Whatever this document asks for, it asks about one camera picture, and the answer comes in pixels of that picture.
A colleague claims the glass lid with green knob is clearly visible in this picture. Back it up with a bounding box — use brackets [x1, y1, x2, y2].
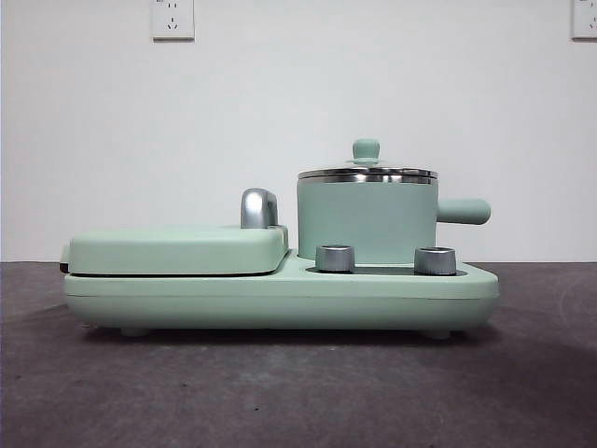
[297, 137, 439, 181]

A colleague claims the silver control knob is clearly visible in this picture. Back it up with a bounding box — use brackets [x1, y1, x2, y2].
[314, 244, 357, 273]
[413, 245, 457, 275]

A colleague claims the mint green breakfast machine base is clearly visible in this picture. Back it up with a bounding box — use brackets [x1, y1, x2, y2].
[62, 246, 500, 338]

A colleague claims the mint green pot with handle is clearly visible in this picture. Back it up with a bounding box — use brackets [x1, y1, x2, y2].
[295, 173, 493, 262]

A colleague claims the green griddle cover silver handle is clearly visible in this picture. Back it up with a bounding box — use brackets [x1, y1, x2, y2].
[59, 187, 292, 276]

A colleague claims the white wall socket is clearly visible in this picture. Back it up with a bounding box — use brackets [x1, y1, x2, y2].
[150, 0, 196, 41]
[570, 0, 597, 41]

